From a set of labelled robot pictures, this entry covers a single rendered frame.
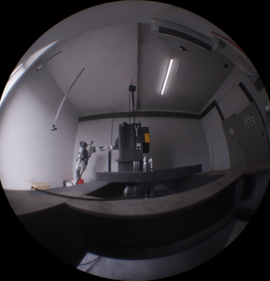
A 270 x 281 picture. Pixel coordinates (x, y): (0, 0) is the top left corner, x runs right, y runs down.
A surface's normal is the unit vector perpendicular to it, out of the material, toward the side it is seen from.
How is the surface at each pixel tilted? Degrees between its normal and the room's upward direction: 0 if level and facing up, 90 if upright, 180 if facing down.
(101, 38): 180
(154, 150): 90
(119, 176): 90
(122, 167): 90
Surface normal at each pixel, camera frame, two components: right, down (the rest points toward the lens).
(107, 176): 0.00, -0.31
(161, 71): 0.04, 0.95
